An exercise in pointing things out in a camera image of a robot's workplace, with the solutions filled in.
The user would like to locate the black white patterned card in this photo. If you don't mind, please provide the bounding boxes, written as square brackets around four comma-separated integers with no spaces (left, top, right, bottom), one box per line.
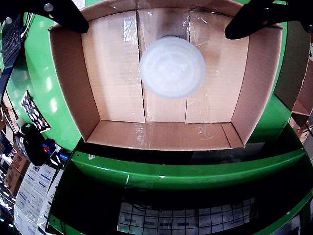
[21,90,52,134]

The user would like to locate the black handheld barcode scanner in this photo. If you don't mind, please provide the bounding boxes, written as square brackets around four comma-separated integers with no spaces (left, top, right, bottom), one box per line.
[16,123,48,167]

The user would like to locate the white printed paper sheet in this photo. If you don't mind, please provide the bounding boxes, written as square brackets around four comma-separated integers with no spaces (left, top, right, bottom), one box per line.
[13,163,53,235]
[38,168,65,233]

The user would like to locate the stacked cardboard boxes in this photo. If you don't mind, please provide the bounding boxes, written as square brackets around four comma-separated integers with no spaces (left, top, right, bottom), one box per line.
[3,150,30,196]

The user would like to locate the brown cardboard box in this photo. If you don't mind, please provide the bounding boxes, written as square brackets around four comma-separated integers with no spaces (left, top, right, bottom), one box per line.
[273,21,313,128]

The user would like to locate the black keyboard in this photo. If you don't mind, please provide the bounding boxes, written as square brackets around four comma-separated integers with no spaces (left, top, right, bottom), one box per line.
[1,13,25,63]

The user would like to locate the translucent bottle with blue label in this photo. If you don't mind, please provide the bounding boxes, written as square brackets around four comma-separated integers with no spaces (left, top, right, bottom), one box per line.
[139,35,206,100]

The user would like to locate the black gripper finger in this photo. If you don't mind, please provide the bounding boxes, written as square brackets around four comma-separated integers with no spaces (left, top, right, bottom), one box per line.
[224,0,313,40]
[0,0,90,34]

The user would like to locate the red and blue object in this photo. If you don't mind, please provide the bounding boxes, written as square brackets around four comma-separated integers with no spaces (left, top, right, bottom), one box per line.
[41,139,57,154]

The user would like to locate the shallow cardboard tray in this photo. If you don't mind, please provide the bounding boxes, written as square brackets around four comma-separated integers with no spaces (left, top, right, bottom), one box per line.
[48,0,284,151]

